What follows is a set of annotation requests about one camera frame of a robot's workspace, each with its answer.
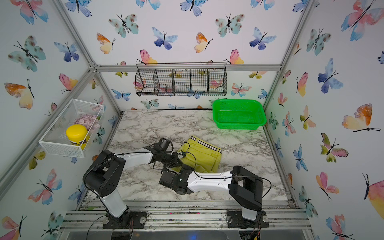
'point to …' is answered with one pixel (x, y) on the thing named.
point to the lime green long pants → (199, 156)
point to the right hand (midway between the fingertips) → (184, 173)
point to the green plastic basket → (238, 114)
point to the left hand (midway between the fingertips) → (184, 165)
